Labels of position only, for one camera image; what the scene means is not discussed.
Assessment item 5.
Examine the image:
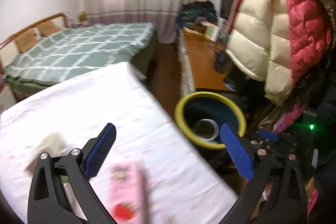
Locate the yellow rimmed blue bin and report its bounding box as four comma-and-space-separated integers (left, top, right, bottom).
175, 92, 247, 152

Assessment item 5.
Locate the white paper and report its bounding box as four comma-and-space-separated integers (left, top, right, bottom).
28, 133, 67, 170

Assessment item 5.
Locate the green picture box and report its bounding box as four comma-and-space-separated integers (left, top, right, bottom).
205, 23, 219, 41

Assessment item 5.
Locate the bed with green quilt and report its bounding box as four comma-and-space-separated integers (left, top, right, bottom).
3, 22, 157, 83

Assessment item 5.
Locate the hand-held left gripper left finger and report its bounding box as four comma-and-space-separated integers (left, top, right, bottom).
27, 123, 117, 224

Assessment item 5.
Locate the red dotted puffer jacket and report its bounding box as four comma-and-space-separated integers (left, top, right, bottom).
285, 0, 334, 84

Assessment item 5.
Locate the clothes pile on desk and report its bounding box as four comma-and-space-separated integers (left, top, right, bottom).
175, 0, 218, 30

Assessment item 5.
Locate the brown bear face pillow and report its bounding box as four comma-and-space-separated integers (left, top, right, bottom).
14, 28, 40, 54

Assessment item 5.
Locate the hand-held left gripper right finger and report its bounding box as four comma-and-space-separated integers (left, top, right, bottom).
220, 123, 307, 224

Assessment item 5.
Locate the plain brown pillow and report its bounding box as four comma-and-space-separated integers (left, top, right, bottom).
37, 21, 61, 37

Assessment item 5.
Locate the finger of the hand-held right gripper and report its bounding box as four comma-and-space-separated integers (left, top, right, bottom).
257, 129, 279, 143

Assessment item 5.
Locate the cream puffer jacket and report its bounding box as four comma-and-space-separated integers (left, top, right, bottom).
226, 0, 294, 106

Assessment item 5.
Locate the pink strawberry milk carton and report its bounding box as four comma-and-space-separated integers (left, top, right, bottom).
109, 161, 149, 224

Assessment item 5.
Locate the wooden bed headboard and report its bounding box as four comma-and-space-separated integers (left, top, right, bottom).
0, 13, 67, 67

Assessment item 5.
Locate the wooden desk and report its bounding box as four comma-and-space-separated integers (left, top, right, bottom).
178, 27, 235, 98

